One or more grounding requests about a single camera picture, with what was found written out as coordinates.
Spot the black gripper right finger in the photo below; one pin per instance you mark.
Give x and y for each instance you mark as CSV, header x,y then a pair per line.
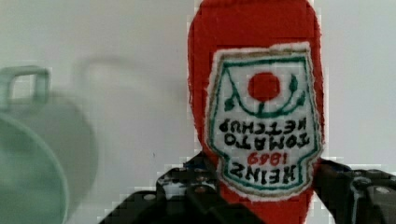
x,y
356,196

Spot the red plush ketchup bottle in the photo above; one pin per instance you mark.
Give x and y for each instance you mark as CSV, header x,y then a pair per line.
x,y
256,96

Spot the green mug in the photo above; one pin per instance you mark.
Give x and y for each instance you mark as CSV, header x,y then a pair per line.
x,y
48,150

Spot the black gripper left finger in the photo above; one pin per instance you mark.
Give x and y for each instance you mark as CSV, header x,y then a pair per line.
x,y
188,194

